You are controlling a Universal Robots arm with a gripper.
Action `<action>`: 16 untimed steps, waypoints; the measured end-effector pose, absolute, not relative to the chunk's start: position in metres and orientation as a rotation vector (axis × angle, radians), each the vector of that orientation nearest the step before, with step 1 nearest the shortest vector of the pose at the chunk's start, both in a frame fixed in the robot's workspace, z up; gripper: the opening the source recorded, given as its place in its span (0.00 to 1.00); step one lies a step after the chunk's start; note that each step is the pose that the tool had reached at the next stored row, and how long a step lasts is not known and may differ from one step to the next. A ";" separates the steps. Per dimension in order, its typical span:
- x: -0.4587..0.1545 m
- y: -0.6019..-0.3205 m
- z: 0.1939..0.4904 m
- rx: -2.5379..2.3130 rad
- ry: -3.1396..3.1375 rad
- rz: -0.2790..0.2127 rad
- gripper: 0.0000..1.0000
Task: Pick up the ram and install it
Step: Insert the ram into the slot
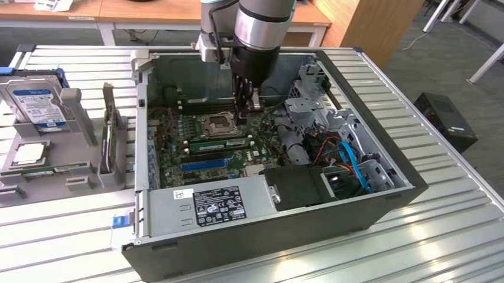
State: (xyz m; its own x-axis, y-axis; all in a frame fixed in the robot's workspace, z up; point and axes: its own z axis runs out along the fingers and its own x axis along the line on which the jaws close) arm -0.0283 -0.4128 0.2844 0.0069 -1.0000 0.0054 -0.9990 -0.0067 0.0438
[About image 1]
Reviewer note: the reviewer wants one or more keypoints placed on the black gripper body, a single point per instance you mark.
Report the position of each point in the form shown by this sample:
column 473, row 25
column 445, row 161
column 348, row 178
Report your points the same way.
column 255, row 63

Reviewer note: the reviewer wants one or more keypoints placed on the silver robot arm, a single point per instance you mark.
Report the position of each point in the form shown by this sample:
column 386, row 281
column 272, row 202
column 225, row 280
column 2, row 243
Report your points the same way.
column 260, row 23

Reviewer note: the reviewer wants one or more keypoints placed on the green RAM stick with label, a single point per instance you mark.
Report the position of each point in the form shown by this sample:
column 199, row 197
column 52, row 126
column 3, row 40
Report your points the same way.
column 219, row 145

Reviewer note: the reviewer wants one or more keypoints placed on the CPU socket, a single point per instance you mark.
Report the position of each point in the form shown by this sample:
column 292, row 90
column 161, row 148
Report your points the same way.
column 219, row 125

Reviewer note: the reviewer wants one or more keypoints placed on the silver disk bay cage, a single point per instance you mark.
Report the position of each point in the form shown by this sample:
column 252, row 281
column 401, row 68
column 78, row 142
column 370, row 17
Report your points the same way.
column 335, row 118

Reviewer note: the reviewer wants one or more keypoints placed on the green motherboard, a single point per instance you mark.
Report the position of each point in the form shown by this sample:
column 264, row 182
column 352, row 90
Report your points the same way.
column 221, row 165

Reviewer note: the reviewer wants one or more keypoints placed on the blue expansion slot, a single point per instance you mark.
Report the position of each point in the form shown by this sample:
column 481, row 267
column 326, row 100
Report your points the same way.
column 207, row 165

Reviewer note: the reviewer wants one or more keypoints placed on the wooden cabinet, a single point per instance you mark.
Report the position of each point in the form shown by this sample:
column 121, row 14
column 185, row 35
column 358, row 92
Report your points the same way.
column 367, row 23

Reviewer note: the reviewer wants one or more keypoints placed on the graphics card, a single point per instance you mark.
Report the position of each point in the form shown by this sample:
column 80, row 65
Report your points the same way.
column 110, row 132

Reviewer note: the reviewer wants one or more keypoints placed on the silver power supply with label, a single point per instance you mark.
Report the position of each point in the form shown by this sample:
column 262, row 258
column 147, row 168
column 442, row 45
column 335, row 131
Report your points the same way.
column 205, row 206

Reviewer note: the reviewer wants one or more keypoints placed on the black open PC case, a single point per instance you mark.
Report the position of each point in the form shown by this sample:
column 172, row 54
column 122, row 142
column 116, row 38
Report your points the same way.
column 276, row 236

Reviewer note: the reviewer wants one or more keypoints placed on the black box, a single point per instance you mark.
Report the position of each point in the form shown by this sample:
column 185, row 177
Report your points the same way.
column 447, row 121

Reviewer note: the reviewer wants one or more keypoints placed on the grey parts rack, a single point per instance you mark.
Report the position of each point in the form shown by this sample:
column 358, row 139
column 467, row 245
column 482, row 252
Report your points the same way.
column 60, row 165

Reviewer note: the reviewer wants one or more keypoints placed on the blue plastic clip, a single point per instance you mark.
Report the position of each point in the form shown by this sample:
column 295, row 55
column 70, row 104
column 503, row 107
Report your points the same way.
column 120, row 222

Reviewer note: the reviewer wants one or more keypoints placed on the hard disk with blue label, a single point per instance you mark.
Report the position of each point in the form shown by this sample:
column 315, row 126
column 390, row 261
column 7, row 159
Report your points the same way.
column 34, row 103

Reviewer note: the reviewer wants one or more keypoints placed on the silver CPU chip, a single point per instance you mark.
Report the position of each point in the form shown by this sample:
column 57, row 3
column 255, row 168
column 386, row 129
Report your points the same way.
column 30, row 154

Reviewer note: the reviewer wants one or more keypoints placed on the white table leg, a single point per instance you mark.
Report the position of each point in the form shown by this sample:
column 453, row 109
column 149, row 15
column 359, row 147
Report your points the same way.
column 486, row 63

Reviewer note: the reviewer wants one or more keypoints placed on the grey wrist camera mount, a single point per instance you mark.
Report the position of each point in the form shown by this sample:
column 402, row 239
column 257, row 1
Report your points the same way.
column 209, row 50

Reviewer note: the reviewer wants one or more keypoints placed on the wooden desk with white frame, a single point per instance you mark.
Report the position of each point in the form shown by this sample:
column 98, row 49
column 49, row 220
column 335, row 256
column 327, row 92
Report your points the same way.
column 118, row 14

